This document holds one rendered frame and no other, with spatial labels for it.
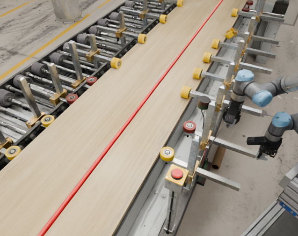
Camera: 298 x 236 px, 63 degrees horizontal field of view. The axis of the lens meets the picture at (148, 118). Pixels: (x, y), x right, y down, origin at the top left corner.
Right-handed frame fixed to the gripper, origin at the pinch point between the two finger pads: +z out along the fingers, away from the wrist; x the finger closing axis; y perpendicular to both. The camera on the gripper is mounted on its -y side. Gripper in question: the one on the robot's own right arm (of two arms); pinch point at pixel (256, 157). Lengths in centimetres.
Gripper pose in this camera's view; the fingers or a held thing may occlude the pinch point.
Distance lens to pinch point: 158.0
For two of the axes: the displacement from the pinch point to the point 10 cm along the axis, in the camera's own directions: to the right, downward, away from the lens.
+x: 4.5, -6.4, 6.3
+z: 0.1, 7.0, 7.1
